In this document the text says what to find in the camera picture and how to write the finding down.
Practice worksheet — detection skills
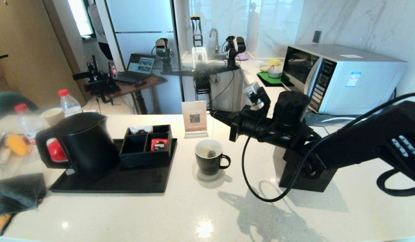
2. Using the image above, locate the bright window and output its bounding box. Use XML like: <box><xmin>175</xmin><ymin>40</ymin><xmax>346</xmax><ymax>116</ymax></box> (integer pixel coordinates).
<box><xmin>67</xmin><ymin>0</ymin><xmax>96</xmax><ymax>38</ymax></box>

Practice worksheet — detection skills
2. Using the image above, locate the brown paper cup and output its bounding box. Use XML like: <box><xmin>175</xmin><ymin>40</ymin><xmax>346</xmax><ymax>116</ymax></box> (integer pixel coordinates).
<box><xmin>41</xmin><ymin>108</ymin><xmax>65</xmax><ymax>126</ymax></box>

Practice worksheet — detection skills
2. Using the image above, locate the black serving tray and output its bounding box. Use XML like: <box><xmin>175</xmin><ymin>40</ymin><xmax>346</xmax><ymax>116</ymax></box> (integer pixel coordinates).
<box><xmin>49</xmin><ymin>138</ymin><xmax>178</xmax><ymax>194</ymax></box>

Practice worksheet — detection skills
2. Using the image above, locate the round white coaster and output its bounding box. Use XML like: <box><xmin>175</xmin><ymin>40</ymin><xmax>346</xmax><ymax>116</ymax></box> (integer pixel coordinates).
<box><xmin>192</xmin><ymin>161</ymin><xmax>225</xmax><ymax>182</ymax></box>

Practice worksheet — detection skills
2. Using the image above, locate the open laptop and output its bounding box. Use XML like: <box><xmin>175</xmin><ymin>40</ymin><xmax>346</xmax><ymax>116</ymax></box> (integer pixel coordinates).
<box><xmin>115</xmin><ymin>53</ymin><xmax>156</xmax><ymax>84</ymax></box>

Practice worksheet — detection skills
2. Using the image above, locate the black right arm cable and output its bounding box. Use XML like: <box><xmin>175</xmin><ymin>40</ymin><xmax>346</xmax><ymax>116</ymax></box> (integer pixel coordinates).
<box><xmin>242</xmin><ymin>91</ymin><xmax>415</xmax><ymax>203</ymax></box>

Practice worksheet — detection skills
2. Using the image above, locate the thick black braided cable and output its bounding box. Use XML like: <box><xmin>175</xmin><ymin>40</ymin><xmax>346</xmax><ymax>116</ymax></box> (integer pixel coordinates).
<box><xmin>376</xmin><ymin>168</ymin><xmax>415</xmax><ymax>197</ymax></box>

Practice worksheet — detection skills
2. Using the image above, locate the grey tea bag sachet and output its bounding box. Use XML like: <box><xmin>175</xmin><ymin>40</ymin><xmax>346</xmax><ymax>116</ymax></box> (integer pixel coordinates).
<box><xmin>207</xmin><ymin>114</ymin><xmax>217</xmax><ymax>158</ymax></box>

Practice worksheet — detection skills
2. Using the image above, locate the black electric kettle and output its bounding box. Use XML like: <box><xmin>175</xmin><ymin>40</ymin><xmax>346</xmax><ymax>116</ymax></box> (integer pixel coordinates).
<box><xmin>35</xmin><ymin>112</ymin><xmax>120</xmax><ymax>178</ymax></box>

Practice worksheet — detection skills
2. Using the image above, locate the silver microwave oven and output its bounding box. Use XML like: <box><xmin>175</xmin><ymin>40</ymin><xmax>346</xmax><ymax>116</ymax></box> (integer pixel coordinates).
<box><xmin>281</xmin><ymin>44</ymin><xmax>407</xmax><ymax>116</ymax></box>

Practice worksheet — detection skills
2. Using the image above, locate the green mat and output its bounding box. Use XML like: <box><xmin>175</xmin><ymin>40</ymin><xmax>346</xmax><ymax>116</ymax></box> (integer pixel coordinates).
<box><xmin>256</xmin><ymin>71</ymin><xmax>292</xmax><ymax>88</ymax></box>

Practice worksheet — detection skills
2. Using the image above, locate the teal chair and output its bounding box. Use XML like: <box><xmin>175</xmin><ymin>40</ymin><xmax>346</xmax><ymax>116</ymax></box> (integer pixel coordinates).
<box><xmin>0</xmin><ymin>91</ymin><xmax>38</xmax><ymax>118</ymax></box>

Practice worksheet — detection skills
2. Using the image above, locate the silver refrigerator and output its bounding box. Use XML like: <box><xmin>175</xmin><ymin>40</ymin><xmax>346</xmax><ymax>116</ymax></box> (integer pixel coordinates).
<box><xmin>105</xmin><ymin>0</ymin><xmax>183</xmax><ymax>115</ymax></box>

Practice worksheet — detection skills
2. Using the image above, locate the black upright gripper frame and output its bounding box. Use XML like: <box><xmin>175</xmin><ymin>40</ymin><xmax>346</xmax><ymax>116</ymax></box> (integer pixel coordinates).
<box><xmin>190</xmin><ymin>15</ymin><xmax>203</xmax><ymax>47</ymax></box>

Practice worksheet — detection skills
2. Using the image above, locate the orange toy fruit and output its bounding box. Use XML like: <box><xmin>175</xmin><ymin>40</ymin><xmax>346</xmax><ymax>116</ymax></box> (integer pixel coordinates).
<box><xmin>5</xmin><ymin>134</ymin><xmax>29</xmax><ymax>156</ymax></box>

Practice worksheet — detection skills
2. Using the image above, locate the chrome sink faucet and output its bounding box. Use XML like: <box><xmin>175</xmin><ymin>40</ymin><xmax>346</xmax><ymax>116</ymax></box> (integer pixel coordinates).
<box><xmin>209</xmin><ymin>28</ymin><xmax>219</xmax><ymax>54</ymax></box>

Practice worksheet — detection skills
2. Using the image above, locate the black tripod stand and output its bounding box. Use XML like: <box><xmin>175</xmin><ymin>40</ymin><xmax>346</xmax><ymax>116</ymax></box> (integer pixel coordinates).
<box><xmin>73</xmin><ymin>55</ymin><xmax>121</xmax><ymax>103</ymax></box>

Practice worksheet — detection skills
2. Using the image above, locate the red Nescafe sachet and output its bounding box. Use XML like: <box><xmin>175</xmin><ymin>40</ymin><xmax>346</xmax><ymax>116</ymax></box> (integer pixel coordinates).
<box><xmin>150</xmin><ymin>138</ymin><xmax>168</xmax><ymax>152</ymax></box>

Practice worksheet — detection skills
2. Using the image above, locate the beige QR code sign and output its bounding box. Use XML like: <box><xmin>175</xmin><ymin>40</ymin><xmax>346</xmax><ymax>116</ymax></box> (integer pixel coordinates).
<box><xmin>181</xmin><ymin>100</ymin><xmax>209</xmax><ymax>139</ymax></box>

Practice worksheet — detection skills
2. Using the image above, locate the white cable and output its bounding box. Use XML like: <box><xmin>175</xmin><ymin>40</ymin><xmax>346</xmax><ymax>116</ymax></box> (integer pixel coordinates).
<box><xmin>323</xmin><ymin>116</ymin><xmax>357</xmax><ymax>123</ymax></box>

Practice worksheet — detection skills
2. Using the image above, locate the grey camera head green light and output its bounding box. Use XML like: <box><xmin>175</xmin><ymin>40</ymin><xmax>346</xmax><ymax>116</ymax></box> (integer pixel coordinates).
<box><xmin>155</xmin><ymin>38</ymin><xmax>173</xmax><ymax>73</ymax></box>

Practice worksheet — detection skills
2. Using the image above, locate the white wire basket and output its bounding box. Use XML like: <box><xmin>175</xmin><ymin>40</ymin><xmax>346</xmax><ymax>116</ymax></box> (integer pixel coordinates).
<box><xmin>192</xmin><ymin>47</ymin><xmax>208</xmax><ymax>69</ymax></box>

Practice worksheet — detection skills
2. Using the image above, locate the brown wooden side table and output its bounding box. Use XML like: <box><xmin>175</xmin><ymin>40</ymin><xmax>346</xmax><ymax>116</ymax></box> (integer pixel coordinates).
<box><xmin>107</xmin><ymin>75</ymin><xmax>168</xmax><ymax>115</ymax></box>

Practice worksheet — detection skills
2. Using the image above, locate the brown wooden door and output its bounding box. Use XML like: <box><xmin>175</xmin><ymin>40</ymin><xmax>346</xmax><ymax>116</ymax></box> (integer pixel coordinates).
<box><xmin>0</xmin><ymin>0</ymin><xmax>87</xmax><ymax>108</ymax></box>

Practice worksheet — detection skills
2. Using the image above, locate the black tissue box white lid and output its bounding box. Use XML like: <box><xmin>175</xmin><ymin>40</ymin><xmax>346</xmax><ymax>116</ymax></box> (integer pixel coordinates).
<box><xmin>273</xmin><ymin>145</ymin><xmax>338</xmax><ymax>193</ymax></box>

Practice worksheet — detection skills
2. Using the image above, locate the brown woven mat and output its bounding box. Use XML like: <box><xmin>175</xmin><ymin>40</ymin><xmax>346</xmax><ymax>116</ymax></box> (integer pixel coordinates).
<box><xmin>0</xmin><ymin>213</ymin><xmax>13</xmax><ymax>236</ymax></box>

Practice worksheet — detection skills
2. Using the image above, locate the right wrist camera silver box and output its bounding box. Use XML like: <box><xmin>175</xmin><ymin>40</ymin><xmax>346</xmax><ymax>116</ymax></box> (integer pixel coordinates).
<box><xmin>243</xmin><ymin>82</ymin><xmax>271</xmax><ymax>108</ymax></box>

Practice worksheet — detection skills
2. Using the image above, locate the clear water bottle red cap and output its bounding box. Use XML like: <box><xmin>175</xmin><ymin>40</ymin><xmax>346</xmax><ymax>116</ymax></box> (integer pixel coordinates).
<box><xmin>57</xmin><ymin>89</ymin><xmax>82</xmax><ymax>116</ymax></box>
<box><xmin>13</xmin><ymin>104</ymin><xmax>44</xmax><ymax>135</ymax></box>

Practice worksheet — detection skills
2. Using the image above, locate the black mug white inside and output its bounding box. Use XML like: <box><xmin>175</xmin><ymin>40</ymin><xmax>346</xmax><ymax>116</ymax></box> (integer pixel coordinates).
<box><xmin>194</xmin><ymin>139</ymin><xmax>231</xmax><ymax>176</ymax></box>

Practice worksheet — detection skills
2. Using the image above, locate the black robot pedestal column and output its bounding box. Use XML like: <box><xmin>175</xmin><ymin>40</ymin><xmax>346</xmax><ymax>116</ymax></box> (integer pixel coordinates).
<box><xmin>194</xmin><ymin>76</ymin><xmax>215</xmax><ymax>114</ymax></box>

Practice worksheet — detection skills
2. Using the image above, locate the black compartment organizer box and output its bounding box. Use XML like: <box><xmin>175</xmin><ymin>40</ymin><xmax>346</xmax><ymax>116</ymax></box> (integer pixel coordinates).
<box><xmin>120</xmin><ymin>124</ymin><xmax>174</xmax><ymax>168</ymax></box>

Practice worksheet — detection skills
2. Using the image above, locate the dark green cloth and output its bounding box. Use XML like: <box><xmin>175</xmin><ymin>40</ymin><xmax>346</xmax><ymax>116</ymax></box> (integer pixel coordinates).
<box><xmin>0</xmin><ymin>173</ymin><xmax>47</xmax><ymax>219</ymax></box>

